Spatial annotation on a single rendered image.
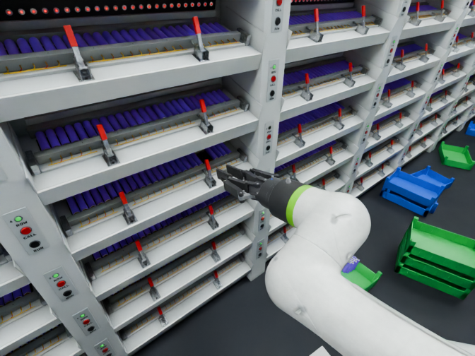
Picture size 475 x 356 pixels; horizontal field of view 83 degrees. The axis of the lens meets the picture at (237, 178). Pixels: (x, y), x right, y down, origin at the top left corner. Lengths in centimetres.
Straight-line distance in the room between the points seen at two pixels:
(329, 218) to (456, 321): 125
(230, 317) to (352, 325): 99
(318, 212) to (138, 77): 45
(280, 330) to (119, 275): 75
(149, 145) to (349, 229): 51
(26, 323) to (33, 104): 59
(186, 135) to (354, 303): 56
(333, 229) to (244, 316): 96
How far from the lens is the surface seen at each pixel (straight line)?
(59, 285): 85
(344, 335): 43
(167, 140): 74
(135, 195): 83
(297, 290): 45
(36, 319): 97
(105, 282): 95
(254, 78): 85
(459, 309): 173
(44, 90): 61
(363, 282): 156
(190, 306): 128
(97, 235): 81
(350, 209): 49
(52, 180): 70
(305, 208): 51
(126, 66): 67
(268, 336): 134
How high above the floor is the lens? 122
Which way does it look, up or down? 36 degrees down
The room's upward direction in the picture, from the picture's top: straight up
